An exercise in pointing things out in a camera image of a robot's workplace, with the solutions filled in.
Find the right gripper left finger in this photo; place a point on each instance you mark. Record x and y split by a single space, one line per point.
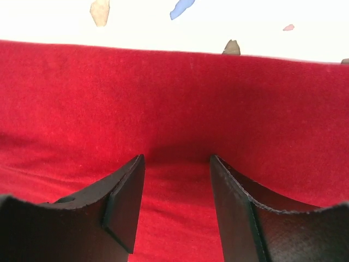
97 223

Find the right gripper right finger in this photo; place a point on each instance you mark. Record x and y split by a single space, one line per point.
258 224

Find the red t shirt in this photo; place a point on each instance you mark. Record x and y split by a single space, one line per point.
71 115

